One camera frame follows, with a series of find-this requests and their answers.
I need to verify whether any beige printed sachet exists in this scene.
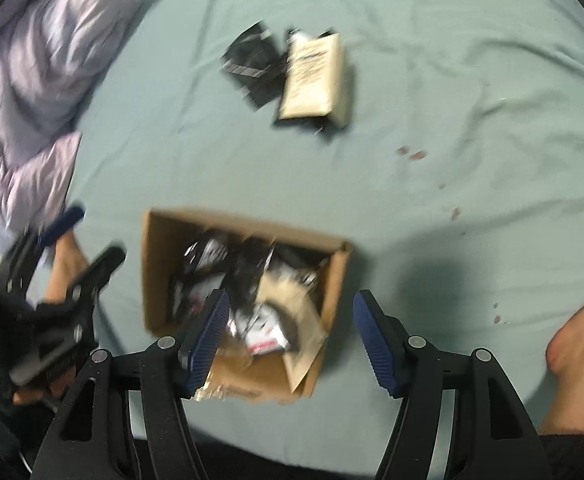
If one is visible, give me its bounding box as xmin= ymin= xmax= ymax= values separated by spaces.
xmin=256 ymin=272 xmax=329 ymax=396
xmin=275 ymin=32 xmax=354 ymax=129

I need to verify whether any person's right foot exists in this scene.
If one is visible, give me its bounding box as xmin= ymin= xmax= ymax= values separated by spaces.
xmin=539 ymin=260 xmax=584 ymax=436

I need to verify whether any teal bed sheet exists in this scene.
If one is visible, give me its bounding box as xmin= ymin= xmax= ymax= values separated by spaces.
xmin=67 ymin=0 xmax=584 ymax=472

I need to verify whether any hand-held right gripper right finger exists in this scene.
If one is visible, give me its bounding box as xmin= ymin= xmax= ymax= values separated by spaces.
xmin=353 ymin=289 xmax=555 ymax=480

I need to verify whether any pile of black snack packets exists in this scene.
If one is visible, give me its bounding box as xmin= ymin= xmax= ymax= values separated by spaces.
xmin=169 ymin=230 xmax=333 ymax=357

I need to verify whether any person's left forearm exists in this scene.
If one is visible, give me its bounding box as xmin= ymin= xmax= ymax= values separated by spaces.
xmin=0 ymin=380 xmax=59 ymax=480

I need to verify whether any lilac duvet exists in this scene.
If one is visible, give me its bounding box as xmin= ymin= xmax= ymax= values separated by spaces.
xmin=0 ymin=0 xmax=149 ymax=242

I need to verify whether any brown cardboard box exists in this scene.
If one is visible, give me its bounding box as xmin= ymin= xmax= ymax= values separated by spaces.
xmin=141 ymin=207 xmax=354 ymax=406

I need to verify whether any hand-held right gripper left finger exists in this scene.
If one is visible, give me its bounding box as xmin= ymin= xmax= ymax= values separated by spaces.
xmin=32 ymin=288 xmax=231 ymax=480

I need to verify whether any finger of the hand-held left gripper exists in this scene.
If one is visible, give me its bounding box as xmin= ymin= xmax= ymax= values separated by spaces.
xmin=38 ymin=205 xmax=87 ymax=254
xmin=66 ymin=246 xmax=127 ymax=307

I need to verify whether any black barcode snack packet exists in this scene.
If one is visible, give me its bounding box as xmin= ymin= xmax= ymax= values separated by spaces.
xmin=222 ymin=21 xmax=285 ymax=110

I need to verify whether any person's left hand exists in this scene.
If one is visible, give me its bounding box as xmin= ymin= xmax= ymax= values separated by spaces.
xmin=11 ymin=364 xmax=79 ymax=407

